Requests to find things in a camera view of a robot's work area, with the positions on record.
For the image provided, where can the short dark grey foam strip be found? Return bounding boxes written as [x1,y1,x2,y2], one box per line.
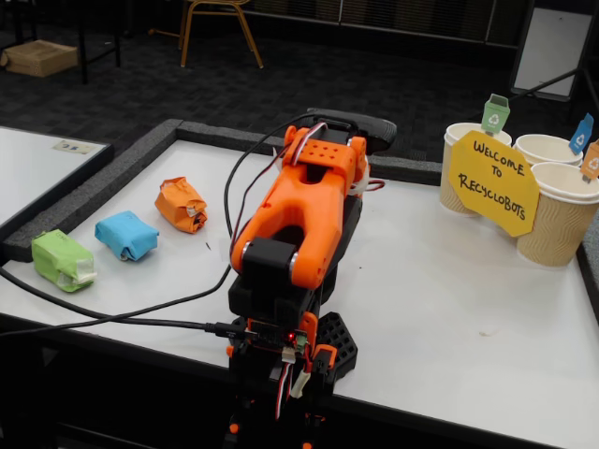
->
[367,153,444,187]

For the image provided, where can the yellow welcome paper sign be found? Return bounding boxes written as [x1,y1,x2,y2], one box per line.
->
[447,129,541,239]

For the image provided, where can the thin black webcam cable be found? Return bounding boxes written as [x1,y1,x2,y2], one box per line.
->
[0,119,329,338]

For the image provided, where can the white table black edge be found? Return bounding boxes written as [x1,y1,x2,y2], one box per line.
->
[0,124,116,240]

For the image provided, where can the thick black USB cable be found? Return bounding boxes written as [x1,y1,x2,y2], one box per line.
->
[0,267,257,341]

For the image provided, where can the blue recycling bin tag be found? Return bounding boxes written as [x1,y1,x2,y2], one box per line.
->
[568,112,595,156]

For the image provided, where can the orange recycling bin tag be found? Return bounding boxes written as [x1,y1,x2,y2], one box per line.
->
[579,138,599,184]

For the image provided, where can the gold metal frame chair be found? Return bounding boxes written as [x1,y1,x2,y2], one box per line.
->
[148,0,265,70]

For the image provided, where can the green recycling bin tag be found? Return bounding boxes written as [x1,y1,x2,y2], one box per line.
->
[480,93,511,138]

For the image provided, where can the orange taped gripper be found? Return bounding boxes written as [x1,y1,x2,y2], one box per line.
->
[355,153,372,193]

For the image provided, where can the black metal table legs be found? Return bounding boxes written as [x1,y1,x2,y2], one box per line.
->
[77,0,122,86]

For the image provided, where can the white panel black frame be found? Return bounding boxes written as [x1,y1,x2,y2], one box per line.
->
[508,0,596,103]

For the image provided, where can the servo wire along arm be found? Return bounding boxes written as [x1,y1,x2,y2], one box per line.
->
[231,121,386,249]

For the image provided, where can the controller board orange mount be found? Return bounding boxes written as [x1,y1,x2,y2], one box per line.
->
[246,311,320,365]

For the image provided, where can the orange paper rubbish packet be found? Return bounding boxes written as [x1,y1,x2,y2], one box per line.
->
[153,176,209,235]

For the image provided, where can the black metal stand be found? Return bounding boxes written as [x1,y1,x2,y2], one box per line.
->
[507,65,599,125]

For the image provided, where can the black robot base clamp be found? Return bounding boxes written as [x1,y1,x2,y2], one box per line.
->
[224,311,359,449]

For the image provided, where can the blue paper rubbish packet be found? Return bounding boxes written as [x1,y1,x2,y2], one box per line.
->
[95,210,160,262]

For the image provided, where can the ribbed beige paper cup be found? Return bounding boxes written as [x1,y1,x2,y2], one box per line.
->
[512,134,586,167]
[438,122,514,219]
[516,162,599,268]

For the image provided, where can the small paper label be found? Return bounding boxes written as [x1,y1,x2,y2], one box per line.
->
[51,138,98,156]

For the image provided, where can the long dark grey foam strip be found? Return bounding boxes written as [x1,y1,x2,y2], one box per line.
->
[173,119,287,155]

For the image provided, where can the brown cardboard box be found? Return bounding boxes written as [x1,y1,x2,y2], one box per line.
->
[0,39,80,79]

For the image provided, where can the green paper rubbish packet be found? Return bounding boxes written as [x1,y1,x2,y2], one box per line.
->
[31,229,98,295]

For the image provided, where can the red white black servo wire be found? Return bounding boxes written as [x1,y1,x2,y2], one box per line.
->
[272,359,313,422]

